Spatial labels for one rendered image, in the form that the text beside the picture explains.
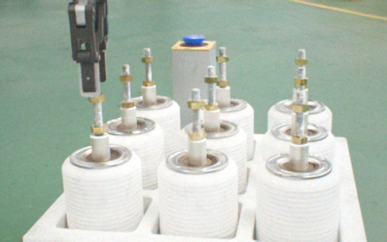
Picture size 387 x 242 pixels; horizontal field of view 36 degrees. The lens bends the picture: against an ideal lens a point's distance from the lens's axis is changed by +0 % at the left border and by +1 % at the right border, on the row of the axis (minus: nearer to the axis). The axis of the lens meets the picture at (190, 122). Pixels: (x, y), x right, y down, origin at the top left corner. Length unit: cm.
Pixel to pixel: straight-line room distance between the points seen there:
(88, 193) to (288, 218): 23
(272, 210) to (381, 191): 61
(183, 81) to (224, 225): 43
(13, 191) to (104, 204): 61
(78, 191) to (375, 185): 74
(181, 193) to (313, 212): 15
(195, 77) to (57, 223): 43
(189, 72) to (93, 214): 43
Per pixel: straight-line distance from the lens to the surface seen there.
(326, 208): 67
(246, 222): 71
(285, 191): 65
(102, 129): 71
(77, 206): 72
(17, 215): 119
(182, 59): 105
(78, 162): 71
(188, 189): 66
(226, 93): 90
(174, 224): 69
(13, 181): 135
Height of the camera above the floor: 51
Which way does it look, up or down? 18 degrees down
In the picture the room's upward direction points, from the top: 2 degrees counter-clockwise
